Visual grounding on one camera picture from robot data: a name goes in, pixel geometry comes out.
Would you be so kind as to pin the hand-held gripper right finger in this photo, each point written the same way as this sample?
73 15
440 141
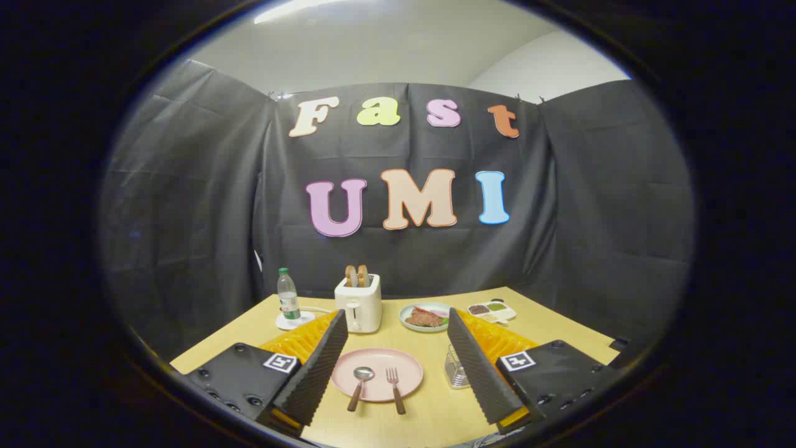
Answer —
482 373

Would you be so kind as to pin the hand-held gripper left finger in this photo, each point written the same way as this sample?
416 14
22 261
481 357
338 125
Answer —
314 373

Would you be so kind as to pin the square white coaster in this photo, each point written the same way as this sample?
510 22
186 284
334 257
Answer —
308 319

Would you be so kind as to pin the white divided grain tray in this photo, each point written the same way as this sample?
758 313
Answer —
504 314

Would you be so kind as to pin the pink plate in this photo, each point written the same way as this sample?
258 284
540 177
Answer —
377 393

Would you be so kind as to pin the pink ham slice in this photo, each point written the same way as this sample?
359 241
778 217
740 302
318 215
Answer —
440 311

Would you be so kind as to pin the clear plastic water bottle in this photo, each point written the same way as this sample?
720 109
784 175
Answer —
288 298

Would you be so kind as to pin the brown meat piece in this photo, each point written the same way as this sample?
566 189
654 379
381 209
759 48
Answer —
423 320

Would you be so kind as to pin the white toaster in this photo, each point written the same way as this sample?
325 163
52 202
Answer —
367 305

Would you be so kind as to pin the red vegetable slice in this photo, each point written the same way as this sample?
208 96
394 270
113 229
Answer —
423 310

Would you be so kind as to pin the pale green plate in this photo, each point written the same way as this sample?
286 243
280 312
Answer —
406 313

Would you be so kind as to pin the black table clamp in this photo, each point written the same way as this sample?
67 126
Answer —
619 343

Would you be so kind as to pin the black backdrop cloth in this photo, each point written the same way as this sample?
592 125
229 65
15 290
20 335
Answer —
186 218

